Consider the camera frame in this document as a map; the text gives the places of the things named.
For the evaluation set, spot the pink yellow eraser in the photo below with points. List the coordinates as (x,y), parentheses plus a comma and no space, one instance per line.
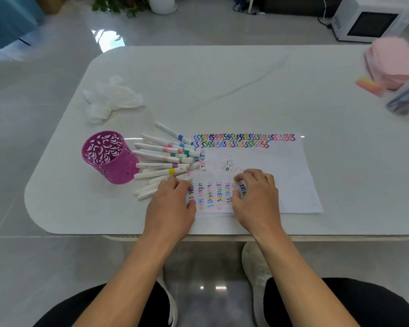
(369,86)

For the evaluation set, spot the person's right white shoe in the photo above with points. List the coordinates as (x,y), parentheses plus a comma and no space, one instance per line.
(255,269)

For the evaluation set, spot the person's left hand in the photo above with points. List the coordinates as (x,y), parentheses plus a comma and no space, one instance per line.
(170,214)

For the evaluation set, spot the pink perforated pen holder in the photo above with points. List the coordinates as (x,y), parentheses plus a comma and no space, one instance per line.
(122,166)

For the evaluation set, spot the blue mop head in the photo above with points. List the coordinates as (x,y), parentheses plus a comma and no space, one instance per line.
(240,3)

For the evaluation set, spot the white microwave oven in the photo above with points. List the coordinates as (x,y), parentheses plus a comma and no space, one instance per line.
(371,25)

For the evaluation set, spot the crumpled white tissue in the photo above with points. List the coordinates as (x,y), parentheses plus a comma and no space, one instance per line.
(112,98)

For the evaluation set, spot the bunch of dark pens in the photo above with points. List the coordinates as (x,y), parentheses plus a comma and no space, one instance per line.
(405,102)

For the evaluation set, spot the person's left forearm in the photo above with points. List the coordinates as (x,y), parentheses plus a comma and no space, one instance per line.
(129,286)

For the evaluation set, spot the pink pencil case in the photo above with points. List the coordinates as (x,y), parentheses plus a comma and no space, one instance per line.
(392,61)

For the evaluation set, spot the person's right forearm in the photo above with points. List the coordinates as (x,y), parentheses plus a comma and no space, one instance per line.
(303,286)

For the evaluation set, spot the person's right hand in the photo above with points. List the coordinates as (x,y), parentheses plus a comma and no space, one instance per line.
(259,207)

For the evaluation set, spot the black trousers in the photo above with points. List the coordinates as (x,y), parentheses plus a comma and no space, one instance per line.
(361,303)

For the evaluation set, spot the bunch of white markers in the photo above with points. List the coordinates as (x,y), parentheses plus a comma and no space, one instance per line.
(156,156)

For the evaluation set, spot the blue curtain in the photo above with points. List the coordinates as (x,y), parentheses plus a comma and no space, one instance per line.
(6,20)

